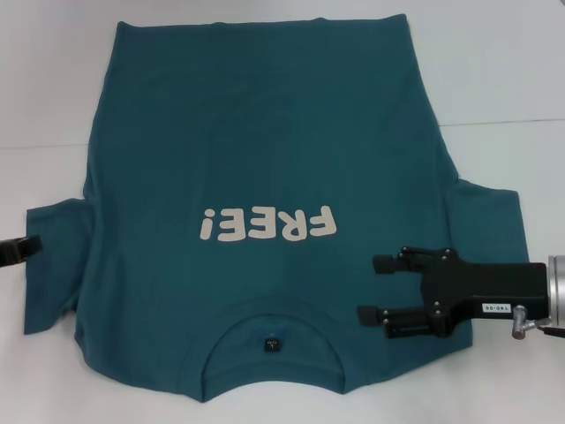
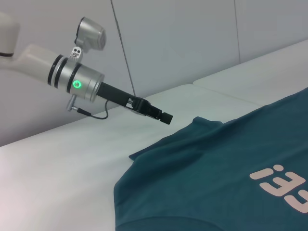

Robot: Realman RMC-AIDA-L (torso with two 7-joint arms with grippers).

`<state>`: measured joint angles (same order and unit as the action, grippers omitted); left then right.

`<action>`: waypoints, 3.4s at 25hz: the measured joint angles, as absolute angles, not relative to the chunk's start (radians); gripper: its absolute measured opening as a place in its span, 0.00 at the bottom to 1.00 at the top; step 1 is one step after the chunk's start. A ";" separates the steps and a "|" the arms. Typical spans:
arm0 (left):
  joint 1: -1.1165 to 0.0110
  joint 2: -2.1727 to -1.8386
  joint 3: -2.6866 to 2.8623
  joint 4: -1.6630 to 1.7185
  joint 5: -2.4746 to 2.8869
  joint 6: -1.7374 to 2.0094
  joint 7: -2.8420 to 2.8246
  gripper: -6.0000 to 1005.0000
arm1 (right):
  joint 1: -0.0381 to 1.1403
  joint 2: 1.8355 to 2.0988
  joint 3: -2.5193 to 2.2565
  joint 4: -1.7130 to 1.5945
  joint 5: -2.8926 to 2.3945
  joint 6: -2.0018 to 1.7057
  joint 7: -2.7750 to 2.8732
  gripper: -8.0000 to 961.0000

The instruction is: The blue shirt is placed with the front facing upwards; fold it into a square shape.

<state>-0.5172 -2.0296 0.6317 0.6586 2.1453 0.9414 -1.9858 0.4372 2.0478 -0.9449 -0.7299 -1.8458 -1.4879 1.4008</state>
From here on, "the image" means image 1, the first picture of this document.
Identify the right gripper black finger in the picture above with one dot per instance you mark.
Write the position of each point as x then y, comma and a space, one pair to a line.
404, 322
384, 265

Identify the teal t-shirt with FREE print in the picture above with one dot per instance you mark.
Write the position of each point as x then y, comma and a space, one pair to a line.
265, 132

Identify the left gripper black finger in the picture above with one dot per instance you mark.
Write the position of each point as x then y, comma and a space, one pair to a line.
20, 249

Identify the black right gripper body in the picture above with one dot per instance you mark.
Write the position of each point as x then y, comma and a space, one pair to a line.
485, 289

